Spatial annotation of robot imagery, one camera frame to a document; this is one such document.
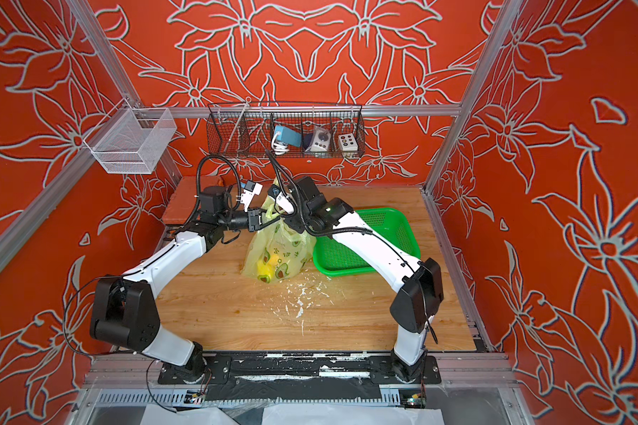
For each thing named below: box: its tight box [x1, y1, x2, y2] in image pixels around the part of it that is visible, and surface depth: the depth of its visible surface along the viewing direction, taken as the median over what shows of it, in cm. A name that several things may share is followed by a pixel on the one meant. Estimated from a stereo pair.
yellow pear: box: [256, 254, 280, 284], surface depth 87 cm
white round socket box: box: [304, 125, 332, 153], surface depth 94 cm
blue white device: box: [271, 125, 303, 156], surface depth 87 cm
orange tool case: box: [161, 175, 226, 225], surface depth 113 cm
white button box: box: [338, 132, 358, 152], surface depth 97 cm
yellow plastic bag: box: [241, 187, 317, 285], surface depth 82 cm
